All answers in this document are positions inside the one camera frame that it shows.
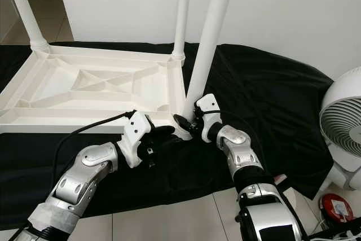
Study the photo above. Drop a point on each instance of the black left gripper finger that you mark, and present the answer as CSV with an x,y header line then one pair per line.
x,y
162,131

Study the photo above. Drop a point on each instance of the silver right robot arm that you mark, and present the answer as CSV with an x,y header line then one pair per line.
x,y
240,148

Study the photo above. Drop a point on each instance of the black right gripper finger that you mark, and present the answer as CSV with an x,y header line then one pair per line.
x,y
182,122

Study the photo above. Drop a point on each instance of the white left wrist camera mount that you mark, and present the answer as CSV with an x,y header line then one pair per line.
x,y
138,128

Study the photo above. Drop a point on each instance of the white plastic table top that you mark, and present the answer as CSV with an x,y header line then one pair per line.
x,y
56,88

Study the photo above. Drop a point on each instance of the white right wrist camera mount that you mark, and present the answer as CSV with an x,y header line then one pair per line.
x,y
208,104

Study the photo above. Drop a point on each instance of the pink fabric piece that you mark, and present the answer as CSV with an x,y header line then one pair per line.
x,y
280,179

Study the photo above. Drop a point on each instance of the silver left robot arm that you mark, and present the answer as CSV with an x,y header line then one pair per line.
x,y
84,179

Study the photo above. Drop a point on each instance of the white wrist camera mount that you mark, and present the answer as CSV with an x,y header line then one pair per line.
x,y
208,104
138,128

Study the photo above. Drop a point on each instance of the black table cloth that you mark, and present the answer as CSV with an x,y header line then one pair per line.
x,y
276,100

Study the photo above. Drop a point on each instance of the red black round device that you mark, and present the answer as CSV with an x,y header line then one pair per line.
x,y
337,208

